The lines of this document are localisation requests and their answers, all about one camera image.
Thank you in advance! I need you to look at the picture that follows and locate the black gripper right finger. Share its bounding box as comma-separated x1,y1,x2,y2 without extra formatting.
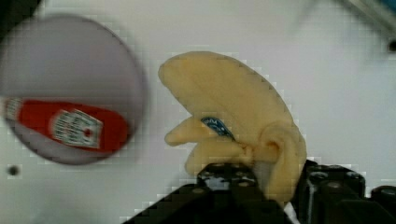
292,161,396,224

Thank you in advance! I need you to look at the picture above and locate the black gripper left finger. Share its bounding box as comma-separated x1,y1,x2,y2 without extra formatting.
122,163,290,224

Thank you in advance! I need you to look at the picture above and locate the red plush ketchup bottle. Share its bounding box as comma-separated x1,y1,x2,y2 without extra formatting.
1,97,129,153

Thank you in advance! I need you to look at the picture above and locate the yellow plush peeled banana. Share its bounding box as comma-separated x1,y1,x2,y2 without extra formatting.
158,51,306,206

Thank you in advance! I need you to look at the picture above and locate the grey round plate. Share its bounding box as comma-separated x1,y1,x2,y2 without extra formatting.
0,14,148,166

